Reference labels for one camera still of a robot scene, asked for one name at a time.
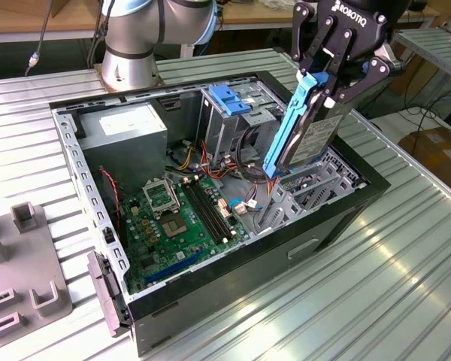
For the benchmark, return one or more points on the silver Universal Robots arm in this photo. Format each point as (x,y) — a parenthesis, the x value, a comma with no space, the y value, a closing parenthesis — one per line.
(135,30)

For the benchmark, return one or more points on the blue plastic drive latch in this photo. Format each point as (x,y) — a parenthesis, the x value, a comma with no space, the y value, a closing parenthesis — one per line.
(229,103)

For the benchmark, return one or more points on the white papers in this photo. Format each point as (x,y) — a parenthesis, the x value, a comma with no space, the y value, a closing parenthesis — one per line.
(272,3)

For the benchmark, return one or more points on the blue expansion slot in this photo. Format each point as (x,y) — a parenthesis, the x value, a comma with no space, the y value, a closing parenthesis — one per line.
(173,267)

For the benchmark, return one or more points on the grey parts rack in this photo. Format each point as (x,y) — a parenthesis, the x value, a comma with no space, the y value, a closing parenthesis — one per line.
(19,263)

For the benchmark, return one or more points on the black open PC case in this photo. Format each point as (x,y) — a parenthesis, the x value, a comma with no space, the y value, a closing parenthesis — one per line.
(248,270)

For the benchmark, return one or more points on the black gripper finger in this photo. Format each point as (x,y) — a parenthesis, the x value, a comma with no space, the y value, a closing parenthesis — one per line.
(376,69)
(302,37)

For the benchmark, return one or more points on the grey plastic case latch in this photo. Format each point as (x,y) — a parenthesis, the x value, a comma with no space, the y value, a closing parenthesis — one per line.
(105,293)

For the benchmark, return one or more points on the large cardboard box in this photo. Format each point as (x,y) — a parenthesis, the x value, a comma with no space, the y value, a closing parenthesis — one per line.
(443,158)

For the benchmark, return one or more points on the black case switch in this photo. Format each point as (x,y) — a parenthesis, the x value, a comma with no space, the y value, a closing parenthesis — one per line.
(108,235)

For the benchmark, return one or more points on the metal optical drive cage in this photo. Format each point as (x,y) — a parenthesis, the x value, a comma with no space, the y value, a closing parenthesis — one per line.
(218,131)

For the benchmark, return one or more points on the black RAM slot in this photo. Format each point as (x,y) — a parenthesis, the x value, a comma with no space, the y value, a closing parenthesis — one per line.
(200,213)
(212,210)
(217,207)
(206,212)

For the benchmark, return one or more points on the wooden desk white legs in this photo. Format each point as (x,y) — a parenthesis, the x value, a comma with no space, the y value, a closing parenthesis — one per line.
(248,17)

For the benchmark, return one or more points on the small black device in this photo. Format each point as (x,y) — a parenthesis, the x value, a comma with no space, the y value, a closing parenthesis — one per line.
(419,5)

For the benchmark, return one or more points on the green motherboard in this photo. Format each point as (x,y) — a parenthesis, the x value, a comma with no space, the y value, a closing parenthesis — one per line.
(161,259)

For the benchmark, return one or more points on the grey power supply unit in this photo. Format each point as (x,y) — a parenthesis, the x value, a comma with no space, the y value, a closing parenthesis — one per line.
(128,158)

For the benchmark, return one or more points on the CPU socket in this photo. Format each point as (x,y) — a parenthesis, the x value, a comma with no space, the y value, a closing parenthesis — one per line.
(174,226)

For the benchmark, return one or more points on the metal disk bay cage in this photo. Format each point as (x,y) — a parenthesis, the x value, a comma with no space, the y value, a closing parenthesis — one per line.
(323,188)

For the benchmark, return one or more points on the hard disk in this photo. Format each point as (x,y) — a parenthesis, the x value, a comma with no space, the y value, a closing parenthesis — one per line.
(312,139)

